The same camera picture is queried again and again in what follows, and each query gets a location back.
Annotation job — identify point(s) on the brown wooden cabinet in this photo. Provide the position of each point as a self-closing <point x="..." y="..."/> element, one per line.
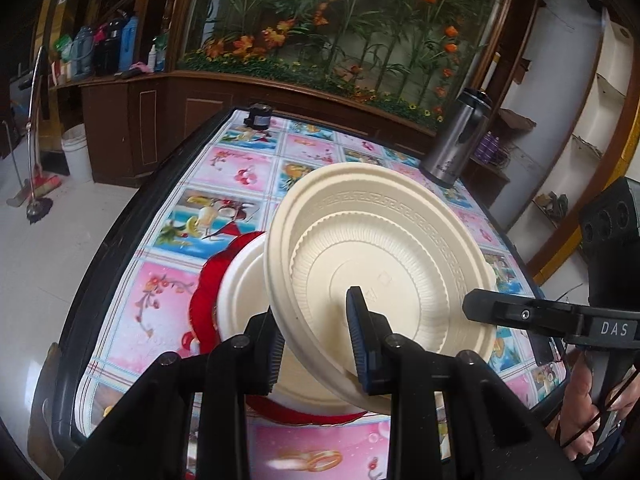
<point x="160" y="110"/>

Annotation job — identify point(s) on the green bag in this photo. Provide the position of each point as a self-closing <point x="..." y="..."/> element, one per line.
<point x="63" y="46"/>

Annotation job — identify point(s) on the steel thermos flask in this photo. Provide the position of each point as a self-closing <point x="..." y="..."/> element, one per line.
<point x="457" y="135"/>

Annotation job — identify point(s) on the black kettle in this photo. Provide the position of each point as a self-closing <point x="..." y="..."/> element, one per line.
<point x="107" y="47"/>

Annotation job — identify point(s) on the red broom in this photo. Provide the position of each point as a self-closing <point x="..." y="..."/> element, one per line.
<point x="42" y="185"/>

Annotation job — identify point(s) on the grey plastic bottle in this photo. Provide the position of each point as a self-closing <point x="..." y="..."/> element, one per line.
<point x="82" y="52"/>

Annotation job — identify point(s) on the curved wooden shelf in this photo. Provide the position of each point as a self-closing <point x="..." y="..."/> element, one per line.
<point x="600" y="100"/>

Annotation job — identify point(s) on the floral glass panel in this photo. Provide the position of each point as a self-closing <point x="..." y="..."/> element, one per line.
<point x="340" y="25"/>

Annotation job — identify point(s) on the white spray bottle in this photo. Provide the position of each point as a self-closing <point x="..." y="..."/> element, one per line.
<point x="151" y="59"/>

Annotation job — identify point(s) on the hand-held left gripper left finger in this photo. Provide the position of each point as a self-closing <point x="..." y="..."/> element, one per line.
<point x="274" y="355"/>

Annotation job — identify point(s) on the purple container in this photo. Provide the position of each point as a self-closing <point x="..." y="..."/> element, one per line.
<point x="487" y="147"/>

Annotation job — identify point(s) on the black edged table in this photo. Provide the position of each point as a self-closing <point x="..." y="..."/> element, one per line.
<point x="100" y="240"/>

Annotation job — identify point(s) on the small black jar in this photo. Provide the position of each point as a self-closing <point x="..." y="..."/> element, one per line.
<point x="257" y="116"/>

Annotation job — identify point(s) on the pink cloth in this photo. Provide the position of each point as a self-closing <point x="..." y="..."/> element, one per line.
<point x="139" y="67"/>

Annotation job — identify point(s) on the blue plastic bottle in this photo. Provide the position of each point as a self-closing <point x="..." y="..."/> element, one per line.
<point x="129" y="44"/>

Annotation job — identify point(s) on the cardboard box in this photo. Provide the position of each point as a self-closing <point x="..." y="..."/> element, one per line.
<point x="515" y="120"/>

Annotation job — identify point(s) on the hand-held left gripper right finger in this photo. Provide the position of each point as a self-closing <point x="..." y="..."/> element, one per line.
<point x="356" y="330"/>

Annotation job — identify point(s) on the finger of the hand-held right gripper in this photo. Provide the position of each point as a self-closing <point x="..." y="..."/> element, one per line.
<point x="520" y="316"/>

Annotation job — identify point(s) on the large cream plastic plate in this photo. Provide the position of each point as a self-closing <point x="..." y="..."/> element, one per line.
<point x="380" y="260"/>

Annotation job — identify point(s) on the person's right hand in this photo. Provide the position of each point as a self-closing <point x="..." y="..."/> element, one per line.
<point x="580" y="395"/>

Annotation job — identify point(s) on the red scalloped plate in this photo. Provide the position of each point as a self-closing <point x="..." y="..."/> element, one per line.
<point x="205" y="305"/>

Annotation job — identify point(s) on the white plastic bucket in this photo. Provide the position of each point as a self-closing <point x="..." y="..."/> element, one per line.
<point x="77" y="155"/>

